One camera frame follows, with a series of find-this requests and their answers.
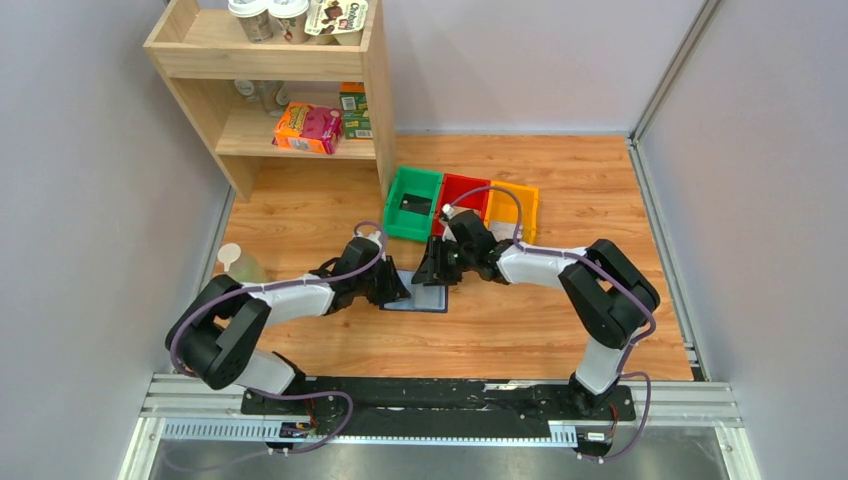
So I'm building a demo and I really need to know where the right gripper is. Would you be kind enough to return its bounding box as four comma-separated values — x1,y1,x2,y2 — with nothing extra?
411,235,476,287

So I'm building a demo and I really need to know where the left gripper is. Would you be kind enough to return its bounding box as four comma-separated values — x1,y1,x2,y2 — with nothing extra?
354,256,412,306

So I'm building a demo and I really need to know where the navy blue card holder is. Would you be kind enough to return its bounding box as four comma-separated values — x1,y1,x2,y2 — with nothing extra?
380,270,448,313

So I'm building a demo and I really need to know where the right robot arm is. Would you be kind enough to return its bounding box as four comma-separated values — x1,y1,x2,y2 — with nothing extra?
412,211,660,419

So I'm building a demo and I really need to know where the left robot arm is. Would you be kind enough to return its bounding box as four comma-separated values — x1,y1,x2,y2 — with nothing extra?
165,234,411,415

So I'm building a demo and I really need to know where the black card in bin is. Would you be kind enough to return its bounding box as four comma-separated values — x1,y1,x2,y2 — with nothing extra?
399,193,433,217

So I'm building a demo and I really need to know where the silver VIP card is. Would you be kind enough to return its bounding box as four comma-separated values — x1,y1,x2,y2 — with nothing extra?
488,221,524,241

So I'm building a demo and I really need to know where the green plastic bin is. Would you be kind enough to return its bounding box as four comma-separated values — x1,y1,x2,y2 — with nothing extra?
383,166,443,242

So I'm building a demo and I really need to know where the red plastic bin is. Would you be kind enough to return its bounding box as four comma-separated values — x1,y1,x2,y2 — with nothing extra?
431,173,491,236

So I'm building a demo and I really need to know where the yellow plastic bin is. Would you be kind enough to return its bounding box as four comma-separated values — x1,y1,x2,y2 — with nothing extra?
484,180,540,244

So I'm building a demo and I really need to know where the green liquid bottle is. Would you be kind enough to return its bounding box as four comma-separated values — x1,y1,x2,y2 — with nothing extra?
217,243,268,283

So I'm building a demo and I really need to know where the green juice carton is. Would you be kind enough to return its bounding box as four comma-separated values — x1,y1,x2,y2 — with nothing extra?
339,82,373,140

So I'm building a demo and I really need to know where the orange pink snack box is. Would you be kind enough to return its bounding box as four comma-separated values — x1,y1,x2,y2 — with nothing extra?
274,101,343,155

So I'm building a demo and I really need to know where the clear bottle on shelf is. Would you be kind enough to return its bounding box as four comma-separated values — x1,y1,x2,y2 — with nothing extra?
233,79,290,118

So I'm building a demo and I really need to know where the wooden shelf unit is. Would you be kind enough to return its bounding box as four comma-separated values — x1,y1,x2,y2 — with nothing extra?
144,1,396,202

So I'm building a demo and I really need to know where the chocolate pudding cup pack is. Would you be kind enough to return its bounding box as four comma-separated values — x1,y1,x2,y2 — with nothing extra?
305,0,369,46

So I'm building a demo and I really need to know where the white lidded cup right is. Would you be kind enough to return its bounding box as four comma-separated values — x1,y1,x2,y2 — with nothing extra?
268,0,310,44

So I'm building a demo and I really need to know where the white lidded cup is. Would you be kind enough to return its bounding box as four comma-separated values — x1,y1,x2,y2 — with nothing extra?
227,0,273,43
268,0,310,44

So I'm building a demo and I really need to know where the white lidded cup left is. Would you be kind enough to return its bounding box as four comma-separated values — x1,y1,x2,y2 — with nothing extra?
227,0,273,43

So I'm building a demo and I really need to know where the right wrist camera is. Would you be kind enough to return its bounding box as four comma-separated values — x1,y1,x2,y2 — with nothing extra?
439,203,466,241

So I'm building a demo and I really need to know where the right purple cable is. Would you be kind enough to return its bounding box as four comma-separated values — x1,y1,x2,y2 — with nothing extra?
442,186,658,464

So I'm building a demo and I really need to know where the purple cable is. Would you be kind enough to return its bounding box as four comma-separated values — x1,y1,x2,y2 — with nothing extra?
168,221,390,457
442,186,658,464

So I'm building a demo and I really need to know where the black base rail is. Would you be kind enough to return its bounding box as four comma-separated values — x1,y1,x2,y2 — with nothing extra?
240,376,637,439

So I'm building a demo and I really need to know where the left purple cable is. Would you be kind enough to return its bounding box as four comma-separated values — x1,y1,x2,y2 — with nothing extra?
168,221,390,457

